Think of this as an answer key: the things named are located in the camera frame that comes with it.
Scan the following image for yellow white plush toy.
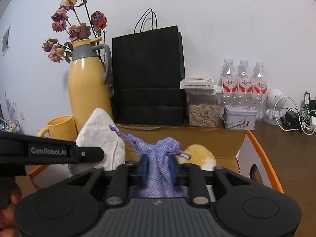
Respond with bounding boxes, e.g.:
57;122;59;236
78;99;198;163
177;144;216;171

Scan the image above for purple knitted drawstring pouch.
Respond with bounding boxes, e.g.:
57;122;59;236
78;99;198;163
109;125;186;198

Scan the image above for person's hand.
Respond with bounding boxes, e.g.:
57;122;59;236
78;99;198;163
0;184;21;237

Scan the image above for yellow ceramic mug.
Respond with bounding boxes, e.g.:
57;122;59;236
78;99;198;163
38;115;78;141

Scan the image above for red cardboard pumpkin box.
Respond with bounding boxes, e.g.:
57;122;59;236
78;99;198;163
17;124;283;197

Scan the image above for clear seed storage container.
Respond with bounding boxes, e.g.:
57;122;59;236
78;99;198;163
185;89;221;128

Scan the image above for white decorated tin box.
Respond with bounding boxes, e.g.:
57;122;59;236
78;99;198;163
222;105;257;131

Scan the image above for left water bottle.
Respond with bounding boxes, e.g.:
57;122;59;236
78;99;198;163
219;58;238;108

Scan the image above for water bottle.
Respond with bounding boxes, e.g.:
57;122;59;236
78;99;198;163
219;58;238;108
236;59;253;105
252;62;268;120

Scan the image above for white flat box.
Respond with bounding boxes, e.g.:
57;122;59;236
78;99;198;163
180;77;214;90

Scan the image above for black paper shopping bag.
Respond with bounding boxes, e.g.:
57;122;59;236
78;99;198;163
111;9;186;125

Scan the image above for yellow thermos jug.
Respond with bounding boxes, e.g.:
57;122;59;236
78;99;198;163
68;37;113;132

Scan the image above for middle water bottle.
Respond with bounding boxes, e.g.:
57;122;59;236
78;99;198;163
236;59;253;105

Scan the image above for right water bottle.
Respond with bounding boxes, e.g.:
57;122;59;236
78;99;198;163
252;62;268;120

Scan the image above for white round robot figurine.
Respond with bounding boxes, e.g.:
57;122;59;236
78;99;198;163
263;89;285;125

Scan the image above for dried pink flower bouquet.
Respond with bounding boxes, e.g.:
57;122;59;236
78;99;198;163
42;0;108;63

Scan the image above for tangled charger cables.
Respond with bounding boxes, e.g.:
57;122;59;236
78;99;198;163
274;91;316;136

